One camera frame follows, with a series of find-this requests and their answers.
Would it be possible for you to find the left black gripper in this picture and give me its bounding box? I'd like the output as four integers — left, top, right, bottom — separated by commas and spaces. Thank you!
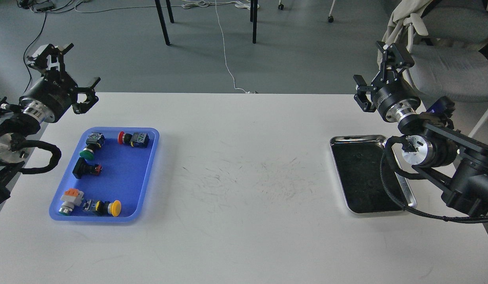
20, 43, 101, 123

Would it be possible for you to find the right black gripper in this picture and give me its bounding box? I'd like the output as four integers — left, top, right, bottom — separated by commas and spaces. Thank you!
353, 41, 421, 123

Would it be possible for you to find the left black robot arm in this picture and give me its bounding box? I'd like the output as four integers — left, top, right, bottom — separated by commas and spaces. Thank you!
0, 43, 100, 204

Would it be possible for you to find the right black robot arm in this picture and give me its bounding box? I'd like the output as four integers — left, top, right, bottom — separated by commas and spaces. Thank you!
353, 41, 488, 224

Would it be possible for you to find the silver metal tray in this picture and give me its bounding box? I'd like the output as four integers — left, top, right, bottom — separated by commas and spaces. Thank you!
329, 135, 417, 217

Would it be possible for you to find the blue plastic tray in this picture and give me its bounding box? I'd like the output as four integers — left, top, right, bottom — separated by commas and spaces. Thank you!
49, 127, 160, 223

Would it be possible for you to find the beige jacket on chair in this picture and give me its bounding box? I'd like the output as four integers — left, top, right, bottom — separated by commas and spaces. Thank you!
381, 0, 432, 52

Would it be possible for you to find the grey office chair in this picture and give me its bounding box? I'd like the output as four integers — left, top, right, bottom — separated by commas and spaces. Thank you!
403, 0, 488, 137

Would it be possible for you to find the chair caster wheel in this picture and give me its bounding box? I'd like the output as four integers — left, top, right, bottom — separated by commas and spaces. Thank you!
327, 0, 336, 23

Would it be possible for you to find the power strip on floor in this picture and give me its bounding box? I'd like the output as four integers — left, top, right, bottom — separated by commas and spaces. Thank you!
31, 0, 55, 13

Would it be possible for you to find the orange grey push button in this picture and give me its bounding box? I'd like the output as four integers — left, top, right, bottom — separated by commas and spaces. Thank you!
58, 188, 84, 216

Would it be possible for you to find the black table leg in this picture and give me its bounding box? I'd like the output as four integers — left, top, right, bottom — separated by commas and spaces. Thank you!
154, 0, 171, 46
166, 0, 175, 24
250, 0, 258, 44

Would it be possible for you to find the black table leg rear left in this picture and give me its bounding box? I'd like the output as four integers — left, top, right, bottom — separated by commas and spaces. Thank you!
166, 0, 175, 24

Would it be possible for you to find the yellow mushroom push button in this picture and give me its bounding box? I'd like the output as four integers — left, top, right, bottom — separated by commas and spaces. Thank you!
82, 199, 122, 217

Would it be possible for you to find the black table leg right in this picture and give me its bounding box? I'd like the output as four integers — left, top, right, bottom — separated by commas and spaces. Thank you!
250, 0, 258, 44

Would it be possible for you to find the black cable on floor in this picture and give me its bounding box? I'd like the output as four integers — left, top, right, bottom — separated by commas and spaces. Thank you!
22, 0, 77, 95

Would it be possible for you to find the green push button switch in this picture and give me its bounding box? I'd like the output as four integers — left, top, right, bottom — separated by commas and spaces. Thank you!
79, 132, 105, 161

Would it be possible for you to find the red push button switch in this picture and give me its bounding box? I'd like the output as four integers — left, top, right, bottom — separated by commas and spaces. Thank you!
117, 131, 150, 148

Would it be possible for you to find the white cable on floor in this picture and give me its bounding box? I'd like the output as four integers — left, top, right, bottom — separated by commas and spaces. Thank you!
181, 0, 260, 94

